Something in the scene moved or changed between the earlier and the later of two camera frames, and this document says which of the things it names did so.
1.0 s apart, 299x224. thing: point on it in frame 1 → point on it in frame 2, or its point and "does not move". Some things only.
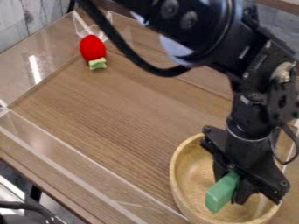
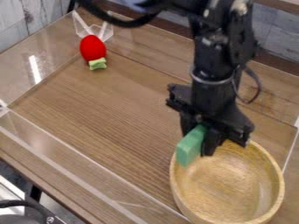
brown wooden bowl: x=191 y=174 does not move
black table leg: x=35 y=193 does not move
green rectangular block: x=220 y=193 → x=189 y=147
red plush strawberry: x=94 y=52 does not move
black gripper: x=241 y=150 → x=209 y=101
